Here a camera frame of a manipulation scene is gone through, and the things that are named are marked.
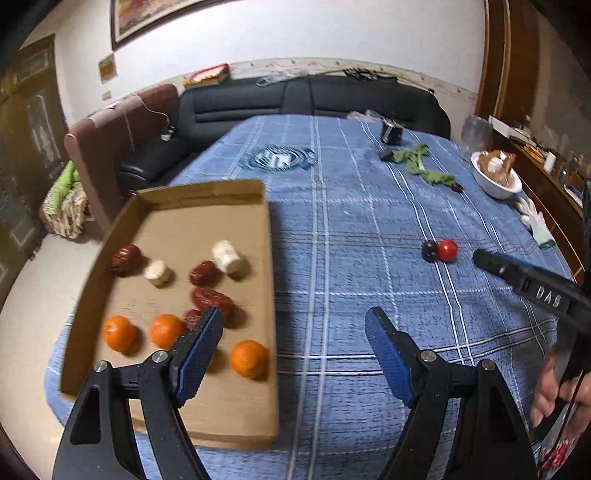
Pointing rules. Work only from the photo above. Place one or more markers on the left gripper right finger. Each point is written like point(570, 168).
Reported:
point(398, 356)

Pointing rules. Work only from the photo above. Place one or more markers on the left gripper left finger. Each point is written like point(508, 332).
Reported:
point(191, 355)

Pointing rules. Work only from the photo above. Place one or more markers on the orange mandarin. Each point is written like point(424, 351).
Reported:
point(249, 359)
point(165, 329)
point(119, 334)

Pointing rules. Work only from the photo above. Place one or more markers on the large red jujube date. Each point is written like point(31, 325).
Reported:
point(204, 297)

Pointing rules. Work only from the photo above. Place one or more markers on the small red date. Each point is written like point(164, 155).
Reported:
point(204, 273)

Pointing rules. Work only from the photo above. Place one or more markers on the white corn cob piece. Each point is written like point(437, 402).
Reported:
point(157, 273)

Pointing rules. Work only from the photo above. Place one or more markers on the dark red jujube date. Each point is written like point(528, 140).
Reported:
point(126, 260)

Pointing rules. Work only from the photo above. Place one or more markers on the bare right hand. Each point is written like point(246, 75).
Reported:
point(548, 391)

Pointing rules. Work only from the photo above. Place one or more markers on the small date in tray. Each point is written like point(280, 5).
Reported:
point(190, 318)

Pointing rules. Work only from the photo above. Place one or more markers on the white glove on table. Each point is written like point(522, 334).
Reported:
point(534, 222)

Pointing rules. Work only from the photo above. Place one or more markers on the red cherry tomato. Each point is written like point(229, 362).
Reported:
point(447, 250)

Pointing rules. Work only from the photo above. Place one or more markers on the wooden sideboard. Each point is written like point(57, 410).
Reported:
point(563, 215)

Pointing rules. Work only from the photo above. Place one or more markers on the white bowl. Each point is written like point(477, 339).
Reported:
point(491, 188)

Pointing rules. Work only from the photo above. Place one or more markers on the dark purple plum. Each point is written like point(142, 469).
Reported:
point(430, 251)

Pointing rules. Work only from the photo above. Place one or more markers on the cardboard tray box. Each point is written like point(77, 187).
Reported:
point(179, 225)

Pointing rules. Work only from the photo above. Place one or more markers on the brown bag in bowl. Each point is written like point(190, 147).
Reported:
point(497, 165)

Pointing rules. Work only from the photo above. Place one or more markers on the blue plaid tablecloth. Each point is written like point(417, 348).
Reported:
point(346, 235)

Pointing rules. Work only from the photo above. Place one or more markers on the green leafy vegetable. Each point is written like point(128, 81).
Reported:
point(412, 160)

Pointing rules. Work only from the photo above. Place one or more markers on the small black box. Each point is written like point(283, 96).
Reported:
point(386, 155)

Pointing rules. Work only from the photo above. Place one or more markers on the green patterned blanket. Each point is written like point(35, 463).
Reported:
point(66, 208)

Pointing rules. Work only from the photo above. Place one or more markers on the black cup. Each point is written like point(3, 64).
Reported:
point(392, 132)

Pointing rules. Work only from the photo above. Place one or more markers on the brown armchair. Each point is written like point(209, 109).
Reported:
point(97, 143)

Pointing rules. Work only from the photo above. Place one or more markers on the black leather sofa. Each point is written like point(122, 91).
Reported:
point(205, 114)

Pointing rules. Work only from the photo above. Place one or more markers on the wooden glass cabinet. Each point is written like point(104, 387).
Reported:
point(32, 154)

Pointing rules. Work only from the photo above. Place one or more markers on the red book on sofa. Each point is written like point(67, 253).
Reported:
point(207, 77)

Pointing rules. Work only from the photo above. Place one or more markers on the clear plastic bag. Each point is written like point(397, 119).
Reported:
point(279, 77)

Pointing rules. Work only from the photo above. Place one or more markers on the small wall plaque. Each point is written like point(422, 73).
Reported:
point(107, 68)

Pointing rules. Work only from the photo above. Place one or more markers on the framed wall painting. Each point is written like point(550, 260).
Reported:
point(130, 19)

